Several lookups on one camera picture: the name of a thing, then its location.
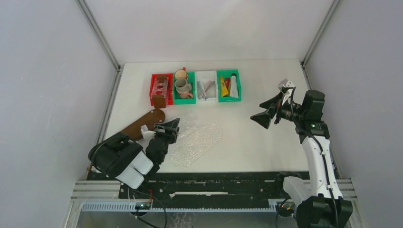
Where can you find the circuit board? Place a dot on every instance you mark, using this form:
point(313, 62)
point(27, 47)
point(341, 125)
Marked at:
point(286, 209)
point(142, 206)

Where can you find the clear acrylic holder box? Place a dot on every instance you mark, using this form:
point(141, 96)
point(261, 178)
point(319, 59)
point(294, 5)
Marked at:
point(187, 126)

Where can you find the grey ceramic mug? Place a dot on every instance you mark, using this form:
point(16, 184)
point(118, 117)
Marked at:
point(182, 85)

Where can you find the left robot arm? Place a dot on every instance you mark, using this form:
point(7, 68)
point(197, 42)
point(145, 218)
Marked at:
point(124, 159)

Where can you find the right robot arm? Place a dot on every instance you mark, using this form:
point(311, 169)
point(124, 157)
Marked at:
point(321, 205)

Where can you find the pink toothbrush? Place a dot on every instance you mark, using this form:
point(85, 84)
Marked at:
point(204, 89)

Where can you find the clear holder with wooden ends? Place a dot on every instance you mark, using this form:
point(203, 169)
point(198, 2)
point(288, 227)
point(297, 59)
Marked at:
point(159, 91)

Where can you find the red plastic bin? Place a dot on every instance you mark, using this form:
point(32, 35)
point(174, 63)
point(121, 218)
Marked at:
point(170, 89)

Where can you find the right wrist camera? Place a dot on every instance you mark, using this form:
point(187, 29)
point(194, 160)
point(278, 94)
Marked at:
point(286, 86)

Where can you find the white toothpaste tube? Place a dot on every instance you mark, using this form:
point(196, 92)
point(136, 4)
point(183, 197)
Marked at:
point(233, 86)

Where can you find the red toothpaste tube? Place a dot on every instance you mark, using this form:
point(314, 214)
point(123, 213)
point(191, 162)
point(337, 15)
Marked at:
point(227, 83)

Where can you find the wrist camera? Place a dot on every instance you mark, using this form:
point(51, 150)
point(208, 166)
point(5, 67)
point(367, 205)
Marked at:
point(286, 86)
point(146, 133)

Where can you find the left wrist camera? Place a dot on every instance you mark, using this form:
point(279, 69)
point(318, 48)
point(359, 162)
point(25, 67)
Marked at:
point(146, 133)

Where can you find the right circuit board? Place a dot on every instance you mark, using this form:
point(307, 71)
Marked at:
point(286, 209)

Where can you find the green bin with cups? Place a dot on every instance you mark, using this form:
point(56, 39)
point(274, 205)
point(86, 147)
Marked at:
point(177, 100)

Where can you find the green bin with toothpaste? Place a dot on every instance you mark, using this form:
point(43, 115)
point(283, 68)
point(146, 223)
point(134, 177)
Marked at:
point(226, 74)

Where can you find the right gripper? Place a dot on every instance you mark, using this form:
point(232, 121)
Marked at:
point(264, 118)

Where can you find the black front rail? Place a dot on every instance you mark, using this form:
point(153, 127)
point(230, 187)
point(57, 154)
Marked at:
point(217, 190)

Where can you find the brown wooden oval tray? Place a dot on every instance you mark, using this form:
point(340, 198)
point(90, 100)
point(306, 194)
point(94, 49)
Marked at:
point(133, 131)

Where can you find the yellow toothpaste tube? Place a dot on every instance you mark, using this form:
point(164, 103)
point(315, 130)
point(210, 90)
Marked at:
point(223, 89)

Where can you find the left circuit board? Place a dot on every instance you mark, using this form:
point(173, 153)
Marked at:
point(142, 206)

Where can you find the white translucent bin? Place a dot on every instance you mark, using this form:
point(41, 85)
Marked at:
point(212, 93)

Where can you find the clear textured oval tray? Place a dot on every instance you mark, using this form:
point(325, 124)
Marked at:
point(194, 146)

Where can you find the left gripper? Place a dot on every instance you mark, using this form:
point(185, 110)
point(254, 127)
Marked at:
point(170, 132)

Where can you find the beige cup orange handle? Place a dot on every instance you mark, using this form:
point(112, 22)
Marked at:
point(181, 74)

